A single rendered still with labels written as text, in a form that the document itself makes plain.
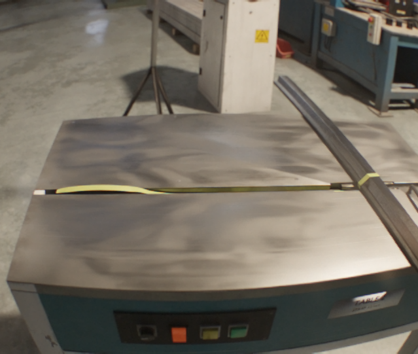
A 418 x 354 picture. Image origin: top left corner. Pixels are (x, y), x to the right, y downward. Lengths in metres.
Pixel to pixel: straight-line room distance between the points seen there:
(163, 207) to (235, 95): 2.09
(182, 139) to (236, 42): 1.77
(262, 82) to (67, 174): 2.12
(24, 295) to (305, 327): 0.48
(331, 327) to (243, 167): 0.37
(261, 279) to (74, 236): 0.30
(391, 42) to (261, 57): 1.06
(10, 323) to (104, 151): 0.89
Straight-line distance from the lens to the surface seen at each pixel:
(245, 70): 2.77
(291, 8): 4.90
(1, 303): 1.67
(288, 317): 0.71
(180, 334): 0.68
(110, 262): 0.66
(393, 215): 0.80
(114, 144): 0.95
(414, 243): 0.75
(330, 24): 3.80
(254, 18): 2.69
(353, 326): 0.81
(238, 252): 0.68
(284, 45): 4.40
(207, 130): 1.00
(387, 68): 3.27
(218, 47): 2.77
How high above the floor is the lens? 1.19
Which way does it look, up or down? 33 degrees down
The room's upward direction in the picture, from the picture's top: 4 degrees clockwise
